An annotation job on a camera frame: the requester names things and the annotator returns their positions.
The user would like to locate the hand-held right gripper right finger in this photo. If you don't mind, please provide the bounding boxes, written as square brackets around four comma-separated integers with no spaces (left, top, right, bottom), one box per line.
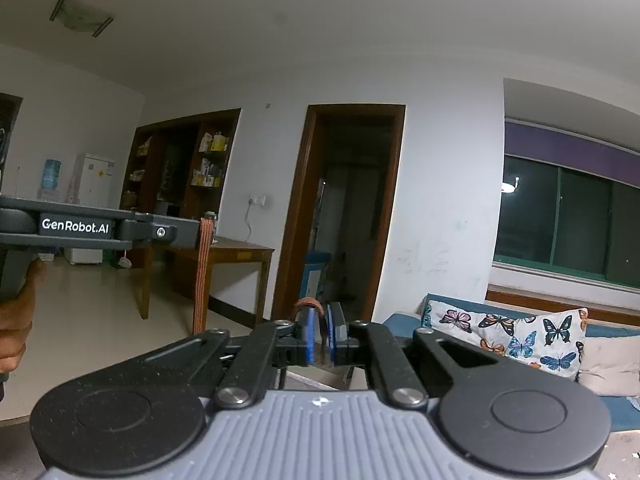
[325,301,506,409]

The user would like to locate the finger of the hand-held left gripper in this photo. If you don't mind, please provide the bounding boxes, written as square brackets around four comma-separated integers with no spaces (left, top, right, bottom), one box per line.
[117,211,202,251]

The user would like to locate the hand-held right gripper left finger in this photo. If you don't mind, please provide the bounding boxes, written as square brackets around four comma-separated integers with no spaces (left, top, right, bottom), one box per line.
[127,306,317,409]

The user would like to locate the brown shoelace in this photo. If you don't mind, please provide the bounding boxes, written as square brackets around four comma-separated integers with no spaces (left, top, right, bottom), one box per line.
[192,214,328,366]

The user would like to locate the person's left hand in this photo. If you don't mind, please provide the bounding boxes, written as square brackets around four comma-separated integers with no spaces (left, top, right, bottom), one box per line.
[0,260,48,376]

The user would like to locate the white refrigerator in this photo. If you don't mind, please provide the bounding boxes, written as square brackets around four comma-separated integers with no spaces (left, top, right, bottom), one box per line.
[65,152,117,266]

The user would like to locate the blue white cabinet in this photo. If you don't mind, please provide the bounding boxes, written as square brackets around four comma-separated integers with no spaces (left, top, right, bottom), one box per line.
[305,252,331,306]

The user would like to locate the blue water dispenser bottle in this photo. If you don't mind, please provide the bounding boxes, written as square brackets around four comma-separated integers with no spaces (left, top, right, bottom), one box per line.
[36,159,63,201]

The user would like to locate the wooden side table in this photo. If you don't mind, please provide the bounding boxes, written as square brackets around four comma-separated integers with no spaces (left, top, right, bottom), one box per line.
[135,237,277,331]

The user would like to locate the blue sofa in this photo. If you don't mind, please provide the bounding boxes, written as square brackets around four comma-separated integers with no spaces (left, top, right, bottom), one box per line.
[382,294,640,433]

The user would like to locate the wooden shelf unit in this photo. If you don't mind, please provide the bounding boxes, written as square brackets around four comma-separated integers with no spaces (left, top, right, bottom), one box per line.
[119,108,242,261]

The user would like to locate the butterfly print pillow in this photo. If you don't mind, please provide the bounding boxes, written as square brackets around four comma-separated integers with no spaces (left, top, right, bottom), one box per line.
[420,300,588,378]

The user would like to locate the ceiling lamp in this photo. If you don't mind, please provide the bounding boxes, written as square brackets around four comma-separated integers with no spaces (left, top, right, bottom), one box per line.
[49,0,115,38]

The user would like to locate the green-framed window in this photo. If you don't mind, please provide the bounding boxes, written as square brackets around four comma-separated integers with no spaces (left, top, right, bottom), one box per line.
[492,120,640,293]

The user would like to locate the beige pillow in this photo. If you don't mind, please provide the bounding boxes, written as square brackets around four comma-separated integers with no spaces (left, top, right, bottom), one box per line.
[577,335,640,398]

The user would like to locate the wooden door frame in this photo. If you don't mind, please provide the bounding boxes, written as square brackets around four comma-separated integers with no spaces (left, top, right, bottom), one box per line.
[270,104,407,328]

